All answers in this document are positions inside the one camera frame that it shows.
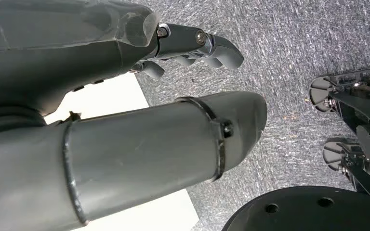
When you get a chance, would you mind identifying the black round plate with holes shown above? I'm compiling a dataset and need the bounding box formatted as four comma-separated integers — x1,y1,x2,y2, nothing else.
222,186,370,231

